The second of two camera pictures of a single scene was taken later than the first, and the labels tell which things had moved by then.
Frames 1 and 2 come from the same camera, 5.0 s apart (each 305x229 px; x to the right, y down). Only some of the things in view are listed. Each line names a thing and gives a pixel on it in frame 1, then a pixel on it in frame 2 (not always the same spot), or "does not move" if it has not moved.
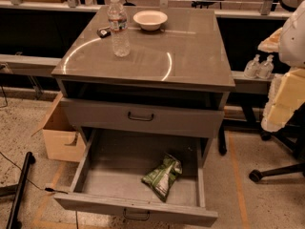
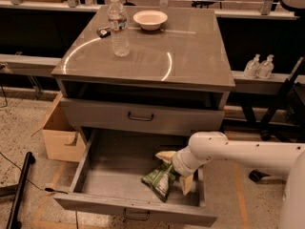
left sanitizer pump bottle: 252,68 does not move
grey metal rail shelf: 24,65 does not move
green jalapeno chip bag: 161,178 does not move
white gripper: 293,40 -> 178,162
